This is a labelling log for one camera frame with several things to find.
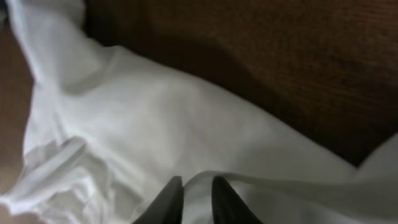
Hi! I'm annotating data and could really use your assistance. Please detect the white t-shirt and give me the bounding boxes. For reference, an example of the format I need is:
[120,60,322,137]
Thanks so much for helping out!
[1,0,397,223]

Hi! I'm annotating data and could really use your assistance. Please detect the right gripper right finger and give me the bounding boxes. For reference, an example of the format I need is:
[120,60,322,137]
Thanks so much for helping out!
[211,176,262,224]

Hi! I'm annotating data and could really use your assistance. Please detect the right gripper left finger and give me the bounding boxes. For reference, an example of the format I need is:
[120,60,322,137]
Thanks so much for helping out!
[132,176,183,224]

